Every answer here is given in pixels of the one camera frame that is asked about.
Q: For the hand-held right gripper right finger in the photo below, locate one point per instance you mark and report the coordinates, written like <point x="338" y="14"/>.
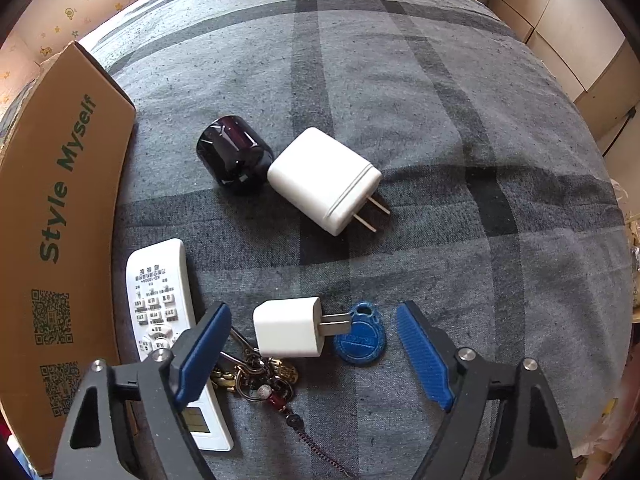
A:
<point x="425" y="355"/>

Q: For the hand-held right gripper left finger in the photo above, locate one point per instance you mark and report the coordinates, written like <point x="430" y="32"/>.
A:
<point x="202" y="355"/>

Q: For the blue key fob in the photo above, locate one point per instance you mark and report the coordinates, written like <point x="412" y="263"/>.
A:
<point x="360" y="342"/>

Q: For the small white charger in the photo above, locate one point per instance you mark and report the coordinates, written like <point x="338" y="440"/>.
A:
<point x="285" y="327"/>

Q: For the black glossy cylinder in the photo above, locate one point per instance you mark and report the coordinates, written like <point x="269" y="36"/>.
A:
<point x="230" y="155"/>

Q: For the brown cardboard box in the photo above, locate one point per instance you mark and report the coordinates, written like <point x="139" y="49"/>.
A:
<point x="60" y="210"/>

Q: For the large white charger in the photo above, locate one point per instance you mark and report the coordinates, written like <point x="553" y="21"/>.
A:
<point x="320" y="175"/>

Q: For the bunch of keys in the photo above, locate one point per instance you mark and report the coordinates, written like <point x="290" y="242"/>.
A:
<point x="260" y="365"/>

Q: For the white remote control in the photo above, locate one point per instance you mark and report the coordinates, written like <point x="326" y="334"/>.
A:
<point x="155" y="285"/>

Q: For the grey plaid bed sheet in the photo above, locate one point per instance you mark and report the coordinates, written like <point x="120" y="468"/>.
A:
<point x="400" y="110"/>

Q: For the cream cabinet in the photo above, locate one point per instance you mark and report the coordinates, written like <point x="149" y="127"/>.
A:
<point x="565" y="25"/>

